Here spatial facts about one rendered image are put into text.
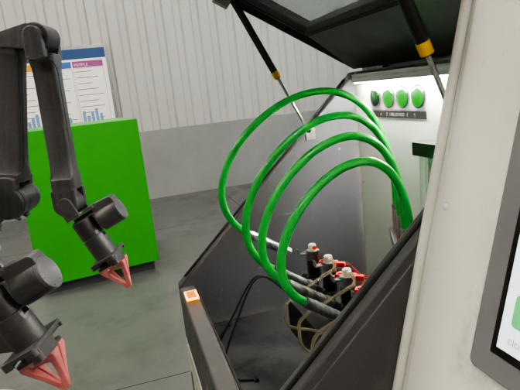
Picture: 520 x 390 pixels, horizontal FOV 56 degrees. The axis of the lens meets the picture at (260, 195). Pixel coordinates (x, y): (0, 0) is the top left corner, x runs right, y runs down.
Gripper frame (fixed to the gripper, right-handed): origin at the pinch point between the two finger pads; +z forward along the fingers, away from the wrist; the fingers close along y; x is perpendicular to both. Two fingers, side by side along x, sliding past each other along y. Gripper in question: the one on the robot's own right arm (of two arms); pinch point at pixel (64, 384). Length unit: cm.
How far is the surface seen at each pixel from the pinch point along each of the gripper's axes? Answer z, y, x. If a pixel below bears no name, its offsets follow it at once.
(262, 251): -1.3, 4.0, -39.2
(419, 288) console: 10, -11, -57
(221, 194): -10.6, 19.0, -36.0
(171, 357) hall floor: 80, 178, 66
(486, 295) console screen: 7, -23, -62
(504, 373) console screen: 13, -28, -59
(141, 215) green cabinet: 18, 325, 83
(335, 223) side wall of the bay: 19, 59, -52
